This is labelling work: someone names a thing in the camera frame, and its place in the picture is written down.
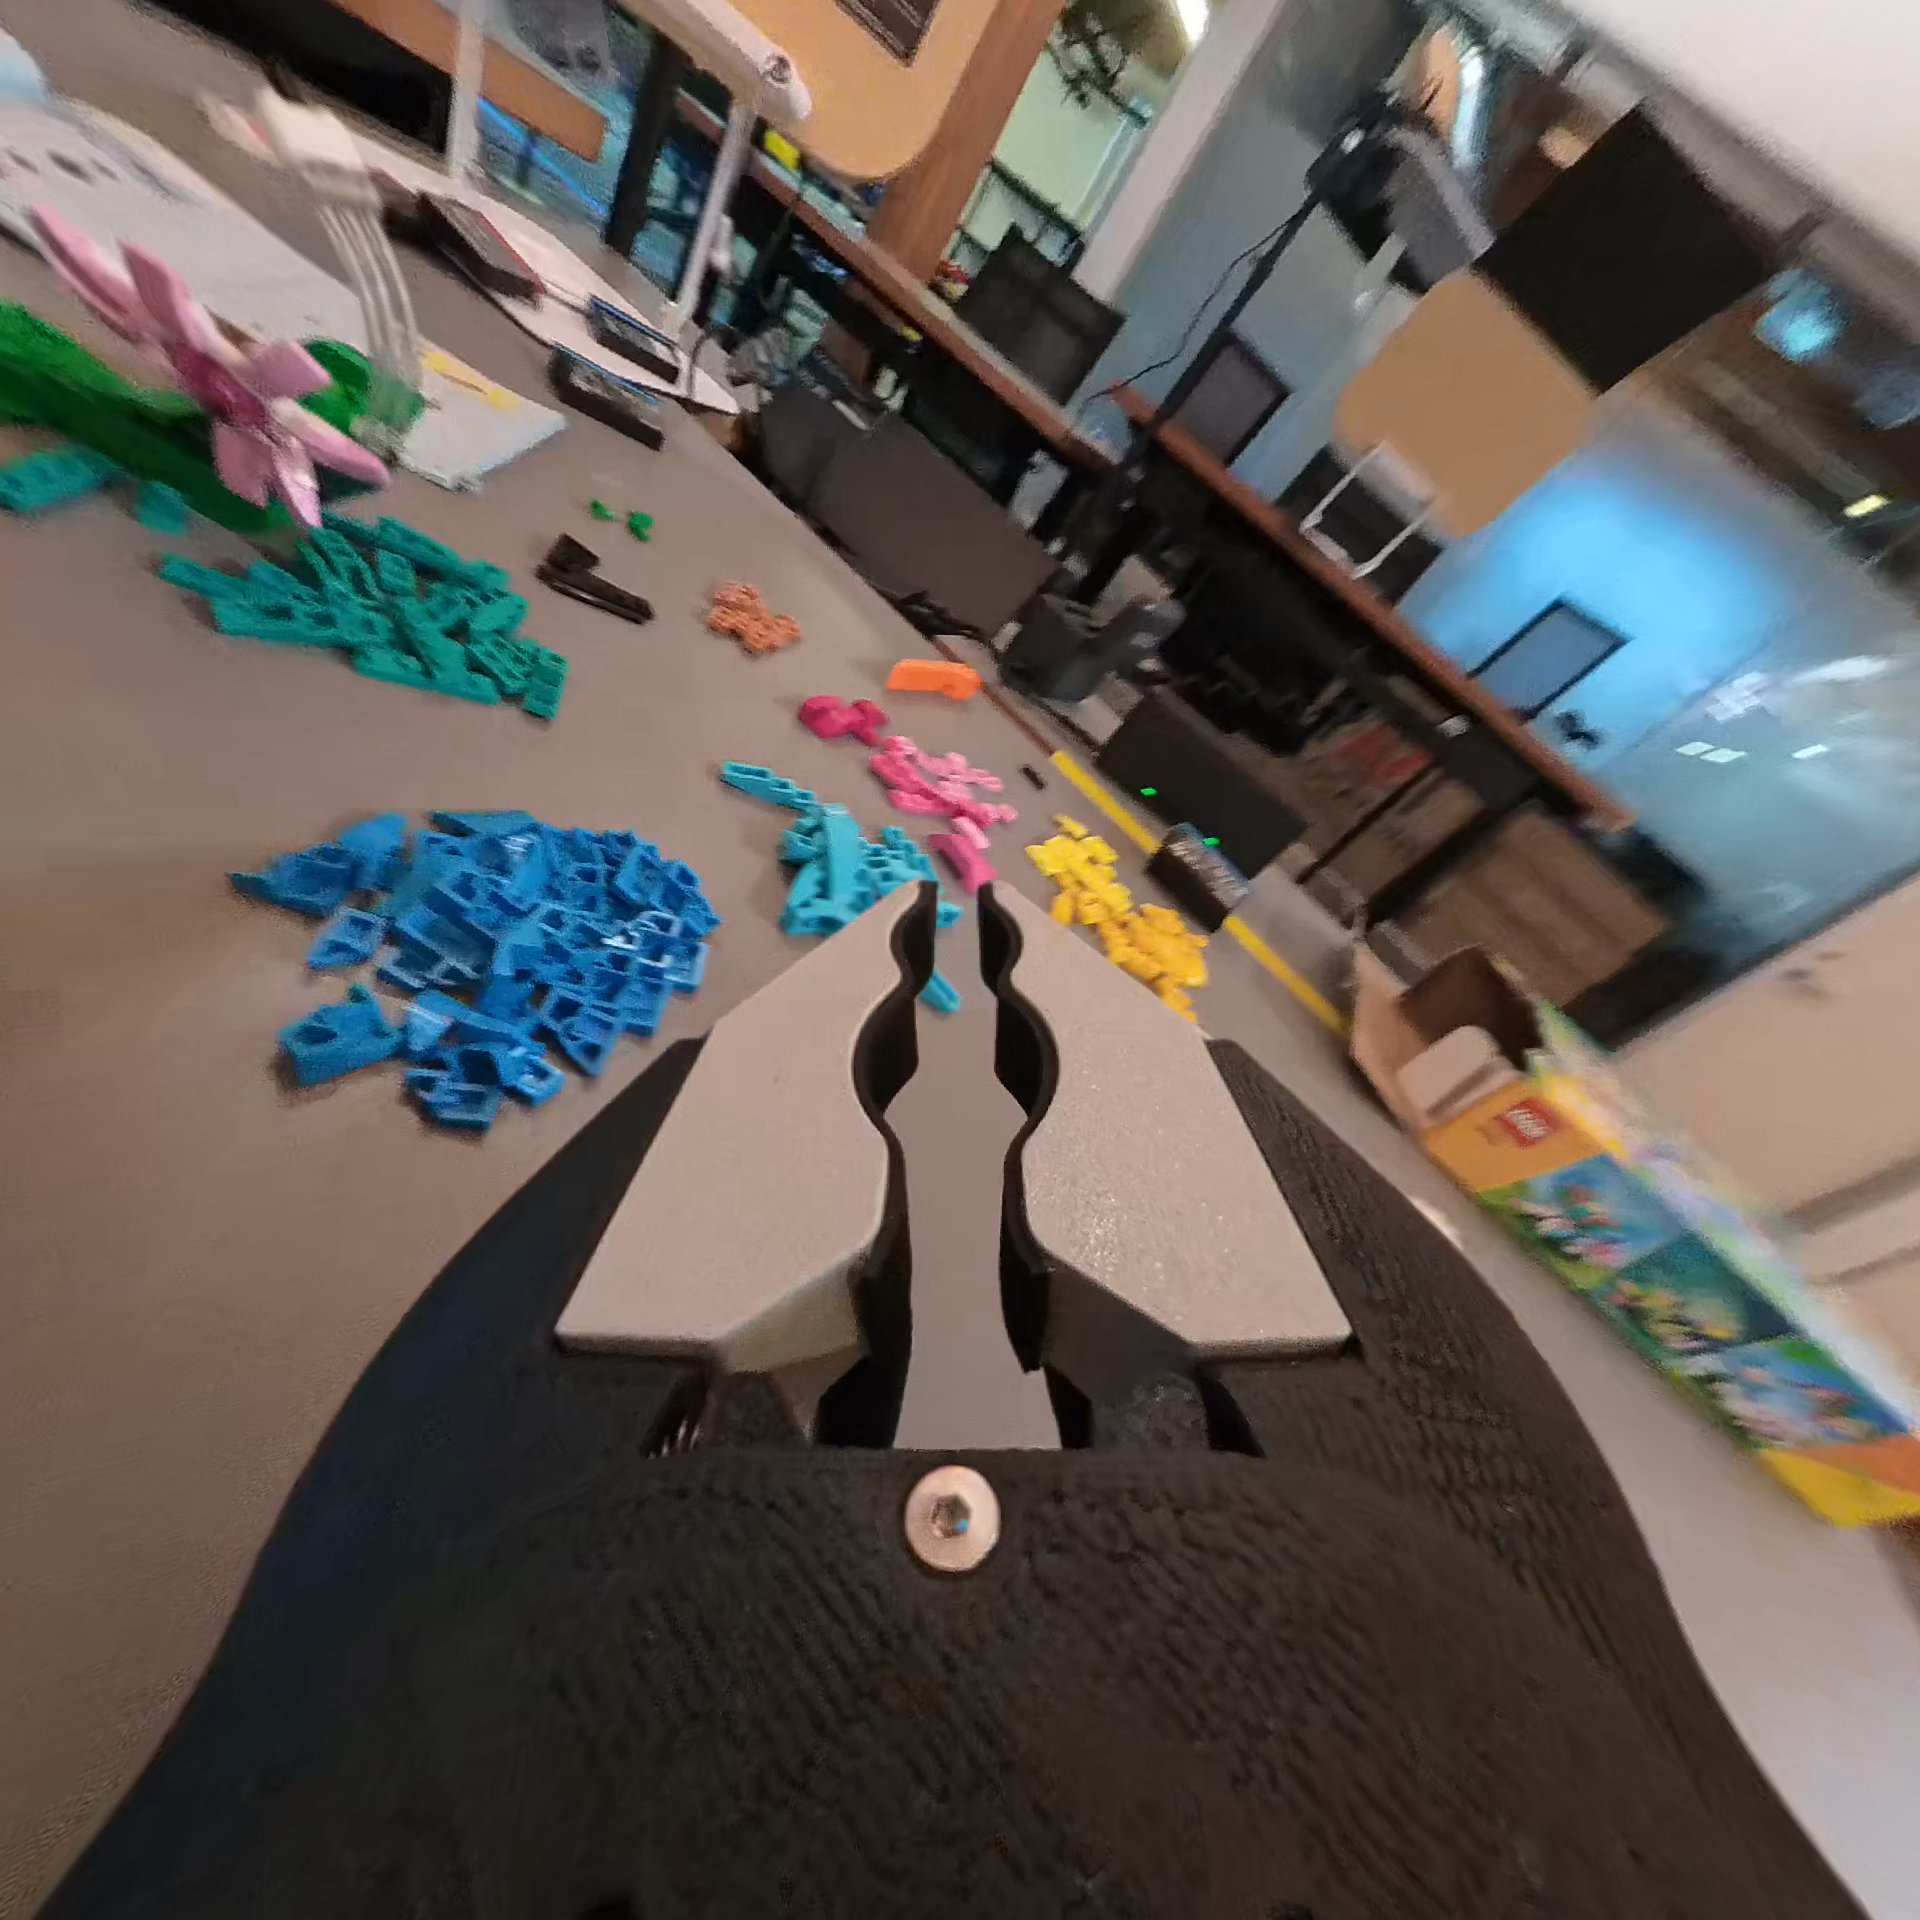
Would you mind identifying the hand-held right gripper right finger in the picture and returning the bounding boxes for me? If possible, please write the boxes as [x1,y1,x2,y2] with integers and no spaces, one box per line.
[975,882,1355,1453]

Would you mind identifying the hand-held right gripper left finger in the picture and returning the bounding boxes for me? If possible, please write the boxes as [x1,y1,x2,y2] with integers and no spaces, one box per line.
[555,882,942,1447]

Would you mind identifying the pile of yellow lego pieces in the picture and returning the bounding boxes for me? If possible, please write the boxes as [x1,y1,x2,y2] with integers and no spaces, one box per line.
[1027,816,1210,1025]

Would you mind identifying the pile of light blue lego pieces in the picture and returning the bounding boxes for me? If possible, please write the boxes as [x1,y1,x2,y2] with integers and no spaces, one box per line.
[718,757,965,1015]

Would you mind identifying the pile of pink lego pieces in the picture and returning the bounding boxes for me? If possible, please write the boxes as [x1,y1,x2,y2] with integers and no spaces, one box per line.
[869,733,1022,897]

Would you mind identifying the colourful lego set box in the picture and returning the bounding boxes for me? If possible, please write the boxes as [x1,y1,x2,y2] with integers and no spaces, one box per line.
[1346,941,1920,1533]

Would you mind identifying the pile of salmon lego pieces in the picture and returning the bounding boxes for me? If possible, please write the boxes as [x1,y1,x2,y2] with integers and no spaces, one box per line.
[704,582,806,658]

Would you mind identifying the black lego piece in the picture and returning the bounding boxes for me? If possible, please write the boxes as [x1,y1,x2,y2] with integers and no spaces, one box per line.
[537,531,659,628]

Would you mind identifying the pile of teal lego pieces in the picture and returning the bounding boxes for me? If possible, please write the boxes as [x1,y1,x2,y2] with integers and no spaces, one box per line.
[155,514,574,723]

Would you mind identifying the pink and green lego flower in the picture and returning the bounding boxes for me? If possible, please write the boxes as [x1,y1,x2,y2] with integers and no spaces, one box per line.
[0,201,395,537]

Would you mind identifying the lego instruction booklet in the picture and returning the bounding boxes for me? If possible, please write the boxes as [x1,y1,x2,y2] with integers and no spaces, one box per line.
[0,95,571,493]

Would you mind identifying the yellow tape strip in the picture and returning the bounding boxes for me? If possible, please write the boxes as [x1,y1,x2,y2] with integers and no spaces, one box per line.
[1047,746,1355,1042]

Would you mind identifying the black computer tower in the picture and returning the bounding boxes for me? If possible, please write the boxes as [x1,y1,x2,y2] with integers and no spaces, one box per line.
[1091,686,1310,885]

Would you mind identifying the long brown wooden desk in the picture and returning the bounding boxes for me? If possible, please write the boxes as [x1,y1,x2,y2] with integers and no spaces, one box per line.
[1107,383,1639,831]

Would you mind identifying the small black framed screen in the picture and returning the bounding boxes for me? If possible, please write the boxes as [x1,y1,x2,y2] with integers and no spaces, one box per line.
[1466,600,1630,726]

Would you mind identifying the flat black box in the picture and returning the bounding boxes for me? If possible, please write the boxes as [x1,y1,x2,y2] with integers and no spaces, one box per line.
[547,347,673,452]

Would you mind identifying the beige rounded board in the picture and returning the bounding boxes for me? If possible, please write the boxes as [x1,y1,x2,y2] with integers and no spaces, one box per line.
[1334,268,1595,534]

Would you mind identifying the blue and black box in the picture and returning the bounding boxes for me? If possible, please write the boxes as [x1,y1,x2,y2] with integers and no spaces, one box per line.
[581,295,687,381]

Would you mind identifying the black square board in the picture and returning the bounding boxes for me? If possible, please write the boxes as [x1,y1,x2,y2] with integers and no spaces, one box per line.
[1474,103,1810,395]

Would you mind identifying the white pronged object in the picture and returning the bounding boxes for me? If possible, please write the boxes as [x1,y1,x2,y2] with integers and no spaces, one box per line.
[201,72,433,436]

